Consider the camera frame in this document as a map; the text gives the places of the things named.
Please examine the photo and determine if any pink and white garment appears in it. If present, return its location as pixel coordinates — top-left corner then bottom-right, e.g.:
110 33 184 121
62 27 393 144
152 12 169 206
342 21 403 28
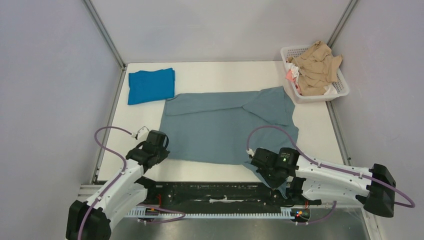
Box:
285 63 302 95

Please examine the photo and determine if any folded bright blue t-shirt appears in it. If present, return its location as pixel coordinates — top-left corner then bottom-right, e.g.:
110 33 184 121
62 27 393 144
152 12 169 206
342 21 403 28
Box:
127 68 176 105

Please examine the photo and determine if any grey-blue t-shirt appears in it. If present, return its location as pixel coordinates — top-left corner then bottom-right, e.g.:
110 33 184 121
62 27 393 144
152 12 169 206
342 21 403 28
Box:
158 86 300 200

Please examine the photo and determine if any aluminium frame rail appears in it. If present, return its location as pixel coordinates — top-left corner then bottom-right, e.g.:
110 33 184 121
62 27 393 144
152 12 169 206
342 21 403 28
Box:
326 0 360 48
82 0 126 69

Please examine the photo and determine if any white slotted cable duct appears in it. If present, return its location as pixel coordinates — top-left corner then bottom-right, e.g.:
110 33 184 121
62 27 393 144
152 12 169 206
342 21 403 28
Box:
124 206 310 221

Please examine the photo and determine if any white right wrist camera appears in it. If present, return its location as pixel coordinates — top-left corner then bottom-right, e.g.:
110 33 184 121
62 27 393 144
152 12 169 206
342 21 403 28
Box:
246 148 255 158

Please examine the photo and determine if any white plastic laundry basket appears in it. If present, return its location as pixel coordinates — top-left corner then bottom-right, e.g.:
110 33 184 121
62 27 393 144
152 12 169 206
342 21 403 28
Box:
280 45 350 104

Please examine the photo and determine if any aluminium frame rail right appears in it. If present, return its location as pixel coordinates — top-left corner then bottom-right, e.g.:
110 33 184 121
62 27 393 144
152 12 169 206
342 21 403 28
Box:
326 0 360 48

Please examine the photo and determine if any beige t-shirt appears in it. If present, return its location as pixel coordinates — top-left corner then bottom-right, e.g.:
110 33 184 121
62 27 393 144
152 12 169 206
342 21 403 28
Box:
286 40 343 97

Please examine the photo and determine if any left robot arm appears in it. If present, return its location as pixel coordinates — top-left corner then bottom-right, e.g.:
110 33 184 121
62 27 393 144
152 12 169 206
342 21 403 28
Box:
65 130 170 240

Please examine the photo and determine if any aluminium frame rail left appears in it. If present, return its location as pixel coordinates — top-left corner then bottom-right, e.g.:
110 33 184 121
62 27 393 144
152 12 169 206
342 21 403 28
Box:
82 0 126 69

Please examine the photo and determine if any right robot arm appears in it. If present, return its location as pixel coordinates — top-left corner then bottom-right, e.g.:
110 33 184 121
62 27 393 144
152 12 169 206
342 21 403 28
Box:
246 147 396 218

